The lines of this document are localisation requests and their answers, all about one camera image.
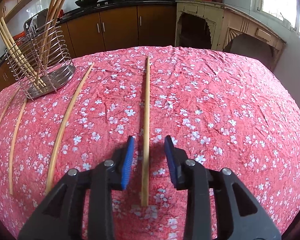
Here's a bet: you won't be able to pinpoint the bamboo chopstick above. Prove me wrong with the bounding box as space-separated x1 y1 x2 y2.
0 16 48 87
141 56 150 206
40 0 65 60
0 17 47 90
39 0 61 61
8 98 27 195
45 62 95 194

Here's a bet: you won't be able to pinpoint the brown lower kitchen cabinets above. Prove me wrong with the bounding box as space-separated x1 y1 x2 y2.
0 1 176 92

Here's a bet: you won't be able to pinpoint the red floral tablecloth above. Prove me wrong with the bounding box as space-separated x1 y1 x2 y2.
0 47 300 239

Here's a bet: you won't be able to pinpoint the bamboo chopstick far left cloth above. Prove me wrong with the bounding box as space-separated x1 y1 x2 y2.
0 87 20 124

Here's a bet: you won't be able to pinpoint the old cream wooden table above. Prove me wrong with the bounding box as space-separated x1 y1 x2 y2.
174 0 286 72

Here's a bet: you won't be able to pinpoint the steel wire utensil holder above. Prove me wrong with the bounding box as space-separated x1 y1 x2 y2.
0 9 76 100

